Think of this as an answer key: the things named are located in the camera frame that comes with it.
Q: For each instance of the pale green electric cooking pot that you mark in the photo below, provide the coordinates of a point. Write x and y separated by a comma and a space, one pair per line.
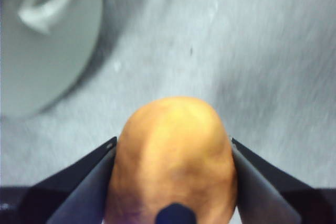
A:
50, 58

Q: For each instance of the brown potato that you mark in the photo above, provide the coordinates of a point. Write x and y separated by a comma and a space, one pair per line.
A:
173, 161

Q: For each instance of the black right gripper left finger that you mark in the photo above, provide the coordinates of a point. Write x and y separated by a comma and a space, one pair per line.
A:
78, 190

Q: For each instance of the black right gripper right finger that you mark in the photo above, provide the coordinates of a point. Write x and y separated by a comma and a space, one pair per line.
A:
267, 190

